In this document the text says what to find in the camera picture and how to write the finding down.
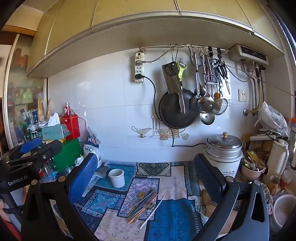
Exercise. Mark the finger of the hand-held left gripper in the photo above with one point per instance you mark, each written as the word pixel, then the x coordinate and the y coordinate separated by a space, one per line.
pixel 49 150
pixel 31 144

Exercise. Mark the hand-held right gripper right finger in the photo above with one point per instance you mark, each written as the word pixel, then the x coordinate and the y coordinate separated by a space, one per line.
pixel 207 177

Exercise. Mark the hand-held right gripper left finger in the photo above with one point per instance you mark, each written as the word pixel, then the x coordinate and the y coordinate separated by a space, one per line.
pixel 82 178

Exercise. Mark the white cup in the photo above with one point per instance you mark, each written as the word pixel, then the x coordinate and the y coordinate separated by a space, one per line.
pixel 116 178

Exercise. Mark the gold spoon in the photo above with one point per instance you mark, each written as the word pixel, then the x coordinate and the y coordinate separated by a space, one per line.
pixel 140 195

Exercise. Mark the green chopstick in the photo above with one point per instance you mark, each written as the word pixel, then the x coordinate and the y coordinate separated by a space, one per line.
pixel 145 197
pixel 148 198

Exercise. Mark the light grey chopstick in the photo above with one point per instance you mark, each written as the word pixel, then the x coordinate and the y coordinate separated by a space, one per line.
pixel 152 212

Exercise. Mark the metal fork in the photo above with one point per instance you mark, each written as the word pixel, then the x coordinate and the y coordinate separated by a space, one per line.
pixel 148 205

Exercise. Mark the green box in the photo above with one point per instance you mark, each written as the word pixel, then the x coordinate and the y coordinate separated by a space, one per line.
pixel 67 155

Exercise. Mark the teal tissue box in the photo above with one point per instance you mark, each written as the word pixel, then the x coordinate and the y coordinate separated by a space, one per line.
pixel 54 132

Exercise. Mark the wooden board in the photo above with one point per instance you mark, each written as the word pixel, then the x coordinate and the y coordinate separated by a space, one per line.
pixel 205 199

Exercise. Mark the white rice cooker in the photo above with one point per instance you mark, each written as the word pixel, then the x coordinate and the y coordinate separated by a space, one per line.
pixel 223 150

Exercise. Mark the red tin box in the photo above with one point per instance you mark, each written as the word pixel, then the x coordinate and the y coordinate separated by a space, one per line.
pixel 70 126

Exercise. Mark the white printed bag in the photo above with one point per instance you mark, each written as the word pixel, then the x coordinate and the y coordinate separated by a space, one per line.
pixel 92 146

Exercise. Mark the red can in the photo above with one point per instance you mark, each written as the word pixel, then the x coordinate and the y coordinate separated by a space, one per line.
pixel 67 109

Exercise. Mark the pink bowl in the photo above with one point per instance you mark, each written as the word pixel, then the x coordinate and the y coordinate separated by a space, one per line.
pixel 252 173

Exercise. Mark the glass display cabinet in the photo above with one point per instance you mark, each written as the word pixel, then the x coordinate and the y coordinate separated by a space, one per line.
pixel 23 92

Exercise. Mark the blue patterned mat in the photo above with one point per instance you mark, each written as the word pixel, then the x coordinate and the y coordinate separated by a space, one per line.
pixel 171 217

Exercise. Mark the beige cup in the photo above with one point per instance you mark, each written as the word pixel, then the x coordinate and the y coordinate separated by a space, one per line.
pixel 274 182

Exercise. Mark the mesh strainer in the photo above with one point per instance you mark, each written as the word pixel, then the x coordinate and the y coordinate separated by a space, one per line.
pixel 221 107

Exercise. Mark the steel slotted ladle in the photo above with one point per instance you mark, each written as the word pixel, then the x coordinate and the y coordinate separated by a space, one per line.
pixel 205 104

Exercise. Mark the white thermos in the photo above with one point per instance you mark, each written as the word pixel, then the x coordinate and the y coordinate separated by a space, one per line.
pixel 278 158

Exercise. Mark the black wok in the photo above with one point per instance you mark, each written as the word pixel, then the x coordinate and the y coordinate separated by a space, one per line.
pixel 171 111

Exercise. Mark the red paper cup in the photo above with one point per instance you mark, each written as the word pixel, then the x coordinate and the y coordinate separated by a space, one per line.
pixel 286 178

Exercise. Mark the white bucket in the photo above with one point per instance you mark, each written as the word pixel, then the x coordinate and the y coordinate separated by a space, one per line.
pixel 285 210

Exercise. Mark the clear plastic bag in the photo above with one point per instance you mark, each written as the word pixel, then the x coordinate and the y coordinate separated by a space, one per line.
pixel 274 119

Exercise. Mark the steel cleaver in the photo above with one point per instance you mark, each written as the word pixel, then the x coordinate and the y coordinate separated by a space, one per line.
pixel 172 81

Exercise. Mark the black scissors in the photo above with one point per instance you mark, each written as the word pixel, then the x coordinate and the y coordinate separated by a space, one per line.
pixel 222 68

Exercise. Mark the green peeler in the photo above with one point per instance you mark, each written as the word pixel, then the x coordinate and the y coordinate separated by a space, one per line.
pixel 180 69

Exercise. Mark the white power strip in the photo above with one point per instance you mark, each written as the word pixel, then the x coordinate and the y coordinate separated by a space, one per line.
pixel 139 67

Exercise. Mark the white water heater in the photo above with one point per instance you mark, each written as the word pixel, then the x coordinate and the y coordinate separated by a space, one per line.
pixel 249 54

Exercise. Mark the cream upper cabinet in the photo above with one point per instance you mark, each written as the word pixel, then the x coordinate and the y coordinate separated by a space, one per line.
pixel 138 16

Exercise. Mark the white wall socket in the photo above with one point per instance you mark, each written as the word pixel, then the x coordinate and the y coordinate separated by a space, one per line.
pixel 242 95

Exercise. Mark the steel hanging rail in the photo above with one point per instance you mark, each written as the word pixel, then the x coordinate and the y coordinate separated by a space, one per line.
pixel 161 47

